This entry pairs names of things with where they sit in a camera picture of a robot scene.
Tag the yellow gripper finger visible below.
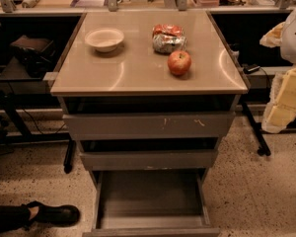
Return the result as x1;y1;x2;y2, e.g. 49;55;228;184
259;23;284;48
261;66;296;133

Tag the red apple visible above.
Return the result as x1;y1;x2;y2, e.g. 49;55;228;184
167;50;191;76

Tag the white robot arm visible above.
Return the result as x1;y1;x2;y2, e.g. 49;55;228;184
259;7;296;133

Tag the top drawer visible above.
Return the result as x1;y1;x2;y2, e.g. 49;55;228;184
63;112;235;140

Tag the middle drawer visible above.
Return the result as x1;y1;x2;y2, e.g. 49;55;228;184
80;149;218;171

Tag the open bottom drawer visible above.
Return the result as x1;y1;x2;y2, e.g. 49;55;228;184
83;170;220;237

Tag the small black device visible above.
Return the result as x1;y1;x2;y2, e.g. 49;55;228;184
243;64;259;74

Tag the orange chip bag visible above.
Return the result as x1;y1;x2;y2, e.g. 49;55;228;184
153;24;184;37

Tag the grey cabinet with tabletop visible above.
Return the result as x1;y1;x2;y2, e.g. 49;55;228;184
49;10;250;183

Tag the white bowl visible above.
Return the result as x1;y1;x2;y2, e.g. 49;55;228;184
85;28;124;52

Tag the dark bag on shelf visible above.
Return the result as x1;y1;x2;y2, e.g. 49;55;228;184
10;36;55;77

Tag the black leather shoe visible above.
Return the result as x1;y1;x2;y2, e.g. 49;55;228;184
27;201;80;227

